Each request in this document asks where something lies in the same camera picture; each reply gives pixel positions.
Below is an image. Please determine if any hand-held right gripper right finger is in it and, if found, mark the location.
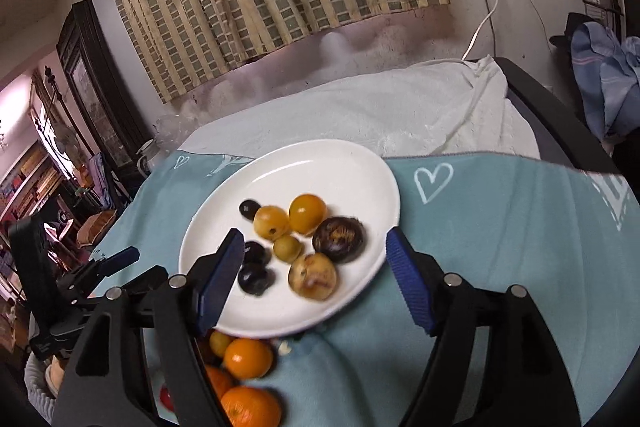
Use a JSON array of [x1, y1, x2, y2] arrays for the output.
[[385, 227, 583, 427]]

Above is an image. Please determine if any pale blotchy apple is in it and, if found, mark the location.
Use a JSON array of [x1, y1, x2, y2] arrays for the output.
[[288, 253, 338, 303]]

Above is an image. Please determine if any black bed frame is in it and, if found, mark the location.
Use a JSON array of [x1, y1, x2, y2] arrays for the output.
[[492, 57, 626, 178]]

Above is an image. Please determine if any dark wrinkled avocado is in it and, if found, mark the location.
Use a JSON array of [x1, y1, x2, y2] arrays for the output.
[[312, 216, 366, 264]]

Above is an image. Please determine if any teal printed blanket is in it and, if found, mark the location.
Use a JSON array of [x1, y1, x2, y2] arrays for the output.
[[90, 149, 640, 427]]

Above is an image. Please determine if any white power cable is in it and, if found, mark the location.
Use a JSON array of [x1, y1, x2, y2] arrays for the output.
[[460, 0, 502, 62]]

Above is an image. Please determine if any yellow-orange mandarin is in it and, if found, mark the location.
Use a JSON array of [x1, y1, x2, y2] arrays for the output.
[[288, 193, 327, 235]]

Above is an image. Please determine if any white oval plate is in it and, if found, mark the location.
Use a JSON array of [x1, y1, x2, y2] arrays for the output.
[[178, 139, 401, 340]]

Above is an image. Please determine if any small yellow fruit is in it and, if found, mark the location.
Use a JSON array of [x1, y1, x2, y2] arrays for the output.
[[209, 330, 233, 356]]

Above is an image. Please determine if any blue clothes pile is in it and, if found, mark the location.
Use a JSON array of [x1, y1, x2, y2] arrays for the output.
[[570, 21, 640, 142]]

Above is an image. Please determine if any standing fan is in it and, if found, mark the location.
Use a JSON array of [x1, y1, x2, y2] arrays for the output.
[[52, 127, 81, 168]]

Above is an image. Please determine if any small orange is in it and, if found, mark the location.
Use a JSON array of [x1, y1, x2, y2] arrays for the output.
[[204, 364, 236, 400]]

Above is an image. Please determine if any white towel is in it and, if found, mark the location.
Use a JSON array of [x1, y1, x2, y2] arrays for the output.
[[182, 57, 543, 160]]

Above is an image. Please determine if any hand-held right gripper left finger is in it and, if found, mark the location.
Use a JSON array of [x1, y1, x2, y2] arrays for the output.
[[52, 228, 246, 427]]

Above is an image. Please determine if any wooden bookshelf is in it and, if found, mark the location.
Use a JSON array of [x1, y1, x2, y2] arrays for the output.
[[0, 139, 63, 223]]

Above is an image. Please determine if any yellow spotted fruit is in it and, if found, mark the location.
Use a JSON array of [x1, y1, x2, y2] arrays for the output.
[[253, 205, 291, 242]]

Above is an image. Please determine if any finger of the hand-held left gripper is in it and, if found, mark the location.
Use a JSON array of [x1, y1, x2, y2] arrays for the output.
[[117, 264, 172, 297], [57, 246, 141, 304]]

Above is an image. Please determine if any large orange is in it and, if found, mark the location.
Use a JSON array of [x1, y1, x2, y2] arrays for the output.
[[223, 338, 275, 380], [220, 386, 283, 427]]

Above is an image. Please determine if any small yellow-green fruit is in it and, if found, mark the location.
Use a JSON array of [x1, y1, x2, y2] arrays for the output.
[[273, 234, 303, 264]]

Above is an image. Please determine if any dark plum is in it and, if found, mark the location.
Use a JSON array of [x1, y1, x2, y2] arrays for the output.
[[238, 200, 262, 223], [237, 264, 276, 296], [241, 241, 273, 266]]

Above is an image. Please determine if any white ribbed basket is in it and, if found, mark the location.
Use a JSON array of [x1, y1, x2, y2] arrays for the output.
[[24, 349, 66, 425]]

